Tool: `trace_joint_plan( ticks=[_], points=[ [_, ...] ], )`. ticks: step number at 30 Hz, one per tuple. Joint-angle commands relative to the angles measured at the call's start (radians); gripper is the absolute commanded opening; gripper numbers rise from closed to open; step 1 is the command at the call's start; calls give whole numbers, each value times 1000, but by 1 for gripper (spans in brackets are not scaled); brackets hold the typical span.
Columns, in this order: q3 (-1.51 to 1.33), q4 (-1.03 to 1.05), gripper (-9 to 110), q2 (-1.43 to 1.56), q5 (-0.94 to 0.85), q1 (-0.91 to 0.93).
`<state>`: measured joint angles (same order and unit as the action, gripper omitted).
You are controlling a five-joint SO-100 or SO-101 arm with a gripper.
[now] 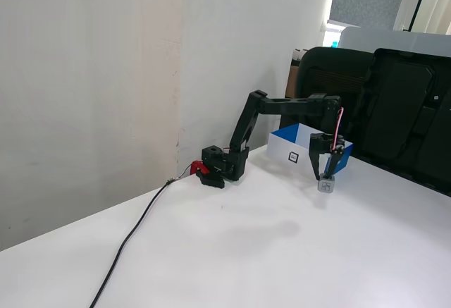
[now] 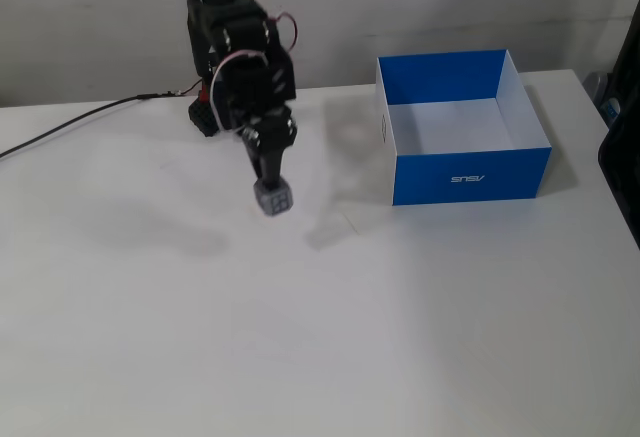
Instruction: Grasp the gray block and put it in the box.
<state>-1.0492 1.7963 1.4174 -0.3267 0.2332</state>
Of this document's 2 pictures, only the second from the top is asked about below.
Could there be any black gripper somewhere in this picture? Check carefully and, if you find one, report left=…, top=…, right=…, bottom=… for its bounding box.
left=214, top=48, right=300, bottom=193

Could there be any gray block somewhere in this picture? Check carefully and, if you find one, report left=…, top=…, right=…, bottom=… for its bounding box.
left=253, top=177, right=295, bottom=219

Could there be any blue and white cardboard box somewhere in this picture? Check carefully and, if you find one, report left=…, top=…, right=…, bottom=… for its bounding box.
left=374, top=47, right=554, bottom=207

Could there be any gray plastic object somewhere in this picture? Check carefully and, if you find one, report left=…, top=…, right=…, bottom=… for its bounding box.
left=583, top=70, right=622, bottom=126

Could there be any black plastic chair back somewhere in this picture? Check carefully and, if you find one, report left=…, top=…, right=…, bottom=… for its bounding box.
left=596, top=0, right=640, bottom=252

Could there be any white wire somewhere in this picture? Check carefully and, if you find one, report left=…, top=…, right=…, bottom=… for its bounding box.
left=208, top=50, right=268, bottom=132

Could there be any red wire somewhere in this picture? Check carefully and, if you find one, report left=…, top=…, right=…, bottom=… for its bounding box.
left=268, top=11, right=298, bottom=52

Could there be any black power cable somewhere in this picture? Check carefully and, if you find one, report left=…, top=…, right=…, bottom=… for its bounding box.
left=0, top=90, right=176, bottom=159

